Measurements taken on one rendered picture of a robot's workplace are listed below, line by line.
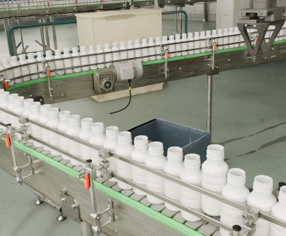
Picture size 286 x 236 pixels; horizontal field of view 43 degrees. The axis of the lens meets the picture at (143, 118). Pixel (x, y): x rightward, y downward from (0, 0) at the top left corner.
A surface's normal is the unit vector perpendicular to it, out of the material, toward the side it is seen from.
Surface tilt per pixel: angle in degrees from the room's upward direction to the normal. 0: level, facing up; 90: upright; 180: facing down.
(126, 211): 90
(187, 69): 90
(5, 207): 0
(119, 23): 90
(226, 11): 90
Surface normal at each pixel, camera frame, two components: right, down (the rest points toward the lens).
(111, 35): 0.48, 0.29
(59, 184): -0.69, 0.29
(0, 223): -0.04, -0.94
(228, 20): -0.88, 0.20
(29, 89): 0.76, 0.20
